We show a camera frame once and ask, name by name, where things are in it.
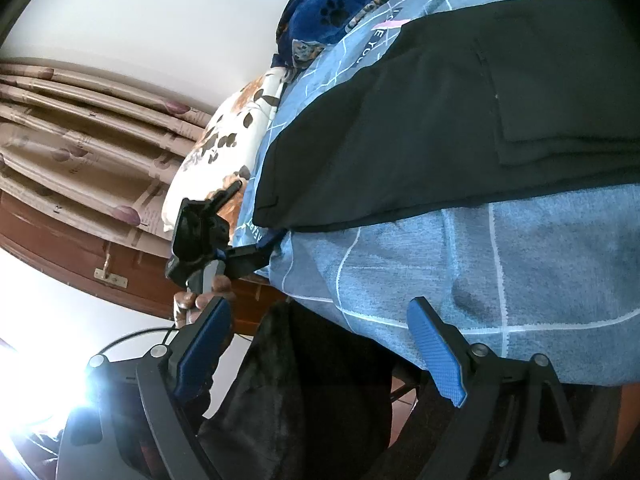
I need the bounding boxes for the navy paw print blanket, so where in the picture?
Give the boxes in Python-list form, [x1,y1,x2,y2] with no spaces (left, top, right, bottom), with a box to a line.
[275,0,441,68]

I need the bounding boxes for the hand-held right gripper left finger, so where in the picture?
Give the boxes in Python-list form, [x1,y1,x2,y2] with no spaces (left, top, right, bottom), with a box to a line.
[55,296,235,480]

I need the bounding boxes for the wooden bed frame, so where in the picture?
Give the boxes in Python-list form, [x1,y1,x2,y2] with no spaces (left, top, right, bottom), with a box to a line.
[227,275,291,336]

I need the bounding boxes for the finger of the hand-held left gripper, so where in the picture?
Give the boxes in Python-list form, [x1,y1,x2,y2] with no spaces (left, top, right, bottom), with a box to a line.
[224,230,283,281]
[207,180,242,211]

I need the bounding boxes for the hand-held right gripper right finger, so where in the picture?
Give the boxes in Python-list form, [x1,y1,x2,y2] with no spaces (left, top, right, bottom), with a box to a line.
[406,296,586,480]

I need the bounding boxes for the brass door latch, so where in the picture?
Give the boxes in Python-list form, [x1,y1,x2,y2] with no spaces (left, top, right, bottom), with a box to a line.
[94,255,128,288]

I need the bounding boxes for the beige patterned curtain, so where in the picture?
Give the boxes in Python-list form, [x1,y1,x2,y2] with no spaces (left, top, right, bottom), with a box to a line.
[0,57,213,251]

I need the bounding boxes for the white floral pillow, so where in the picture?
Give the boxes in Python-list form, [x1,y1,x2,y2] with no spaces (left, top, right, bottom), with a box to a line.
[161,67,291,233]

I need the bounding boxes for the blue checked bed sheet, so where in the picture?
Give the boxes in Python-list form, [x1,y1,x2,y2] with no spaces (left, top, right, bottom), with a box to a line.
[235,0,640,386]

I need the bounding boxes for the person's left hand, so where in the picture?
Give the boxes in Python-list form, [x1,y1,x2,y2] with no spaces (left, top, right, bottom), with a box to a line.
[172,275,236,328]

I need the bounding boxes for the person's dark clothing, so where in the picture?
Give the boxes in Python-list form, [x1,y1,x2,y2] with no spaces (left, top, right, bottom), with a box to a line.
[200,302,621,480]

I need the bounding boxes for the black cable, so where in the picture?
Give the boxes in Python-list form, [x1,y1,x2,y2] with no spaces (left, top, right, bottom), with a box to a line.
[97,327,181,357]

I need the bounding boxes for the black pants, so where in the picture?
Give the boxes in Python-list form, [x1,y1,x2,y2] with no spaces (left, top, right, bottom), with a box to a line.
[252,0,640,233]

